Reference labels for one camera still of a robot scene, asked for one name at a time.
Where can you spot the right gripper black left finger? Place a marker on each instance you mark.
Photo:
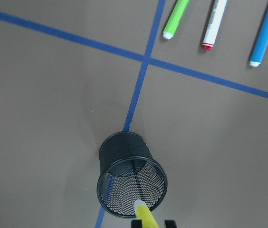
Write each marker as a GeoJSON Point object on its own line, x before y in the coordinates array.
{"type": "Point", "coordinates": [136, 224]}

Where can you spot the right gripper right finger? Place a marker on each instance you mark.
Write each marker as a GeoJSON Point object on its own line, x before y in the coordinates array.
{"type": "Point", "coordinates": [170, 224]}

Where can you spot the yellow marker pen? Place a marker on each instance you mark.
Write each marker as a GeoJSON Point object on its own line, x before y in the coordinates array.
{"type": "Point", "coordinates": [143, 213]}

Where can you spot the green marker pen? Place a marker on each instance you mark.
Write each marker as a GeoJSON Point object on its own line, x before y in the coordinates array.
{"type": "Point", "coordinates": [175, 18]}

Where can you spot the white red-capped marker pen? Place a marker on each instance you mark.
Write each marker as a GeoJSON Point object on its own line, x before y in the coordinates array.
{"type": "Point", "coordinates": [214, 24]}

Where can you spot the blue marker pen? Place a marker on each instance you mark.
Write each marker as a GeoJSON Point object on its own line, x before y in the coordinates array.
{"type": "Point", "coordinates": [261, 44]}

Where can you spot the black mesh pen cup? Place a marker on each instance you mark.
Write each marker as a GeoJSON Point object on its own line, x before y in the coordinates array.
{"type": "Point", "coordinates": [128, 172]}

